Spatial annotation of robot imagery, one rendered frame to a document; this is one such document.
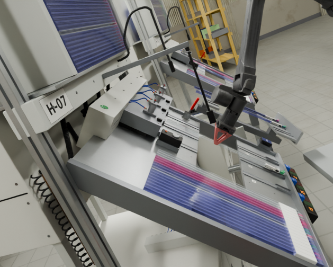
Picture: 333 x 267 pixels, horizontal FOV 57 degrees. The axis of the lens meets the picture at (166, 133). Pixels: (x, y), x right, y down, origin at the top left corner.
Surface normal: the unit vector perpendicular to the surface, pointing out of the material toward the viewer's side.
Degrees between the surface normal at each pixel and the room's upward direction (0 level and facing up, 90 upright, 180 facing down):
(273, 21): 90
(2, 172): 90
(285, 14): 90
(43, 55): 90
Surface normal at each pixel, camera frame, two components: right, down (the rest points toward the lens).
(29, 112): -0.14, 0.38
